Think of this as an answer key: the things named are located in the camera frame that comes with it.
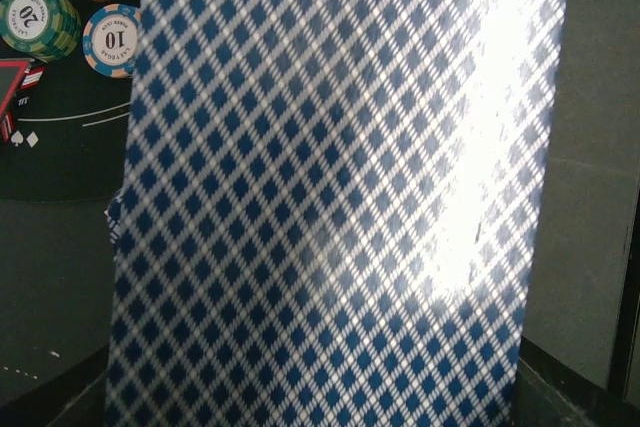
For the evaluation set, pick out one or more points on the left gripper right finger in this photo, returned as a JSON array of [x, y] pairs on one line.
[[547, 393]]

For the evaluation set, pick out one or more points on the red triangular marker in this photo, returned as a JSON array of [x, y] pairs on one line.
[[18, 77]]

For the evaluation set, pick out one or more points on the green chips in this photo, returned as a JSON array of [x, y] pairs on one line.
[[47, 30]]

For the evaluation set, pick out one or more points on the blue chips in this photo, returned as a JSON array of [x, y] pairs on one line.
[[110, 40]]

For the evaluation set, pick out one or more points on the round black poker mat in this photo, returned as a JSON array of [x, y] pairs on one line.
[[74, 127]]

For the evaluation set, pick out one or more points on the blue playing card deck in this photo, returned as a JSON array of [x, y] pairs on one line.
[[329, 210]]

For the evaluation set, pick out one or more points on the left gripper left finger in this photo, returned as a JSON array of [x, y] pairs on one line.
[[74, 398]]

